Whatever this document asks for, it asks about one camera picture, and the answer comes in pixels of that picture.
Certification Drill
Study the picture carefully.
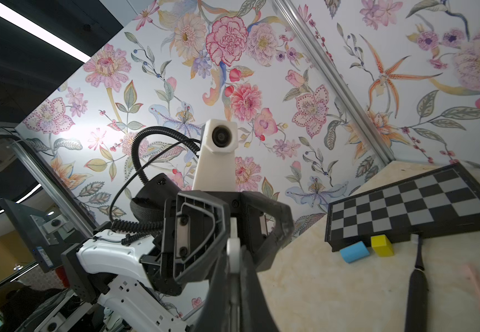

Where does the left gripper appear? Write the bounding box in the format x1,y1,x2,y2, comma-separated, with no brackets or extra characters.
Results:
140,190,295,296

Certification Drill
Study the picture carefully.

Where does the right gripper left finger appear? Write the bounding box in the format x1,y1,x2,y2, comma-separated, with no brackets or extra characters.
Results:
194,253,232,332

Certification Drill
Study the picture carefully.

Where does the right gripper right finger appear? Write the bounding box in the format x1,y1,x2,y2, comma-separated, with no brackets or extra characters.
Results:
239,246,279,332

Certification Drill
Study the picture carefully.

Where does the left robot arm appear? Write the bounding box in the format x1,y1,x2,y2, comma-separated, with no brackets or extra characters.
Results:
61,120,294,331

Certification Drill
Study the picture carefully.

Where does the black electric toothbrush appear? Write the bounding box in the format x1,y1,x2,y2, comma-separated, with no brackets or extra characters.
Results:
404,234,429,332

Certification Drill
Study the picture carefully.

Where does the blue block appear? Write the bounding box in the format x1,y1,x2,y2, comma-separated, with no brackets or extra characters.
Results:
339,242,370,264

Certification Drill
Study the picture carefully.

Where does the yellow cube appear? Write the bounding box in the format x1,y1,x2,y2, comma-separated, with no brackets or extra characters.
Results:
371,235,394,257

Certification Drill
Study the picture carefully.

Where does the black white checkerboard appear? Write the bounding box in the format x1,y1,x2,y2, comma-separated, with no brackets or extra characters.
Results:
325,164,480,252

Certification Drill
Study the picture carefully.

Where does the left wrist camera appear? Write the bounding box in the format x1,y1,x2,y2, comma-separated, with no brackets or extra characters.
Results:
192,119,238,192

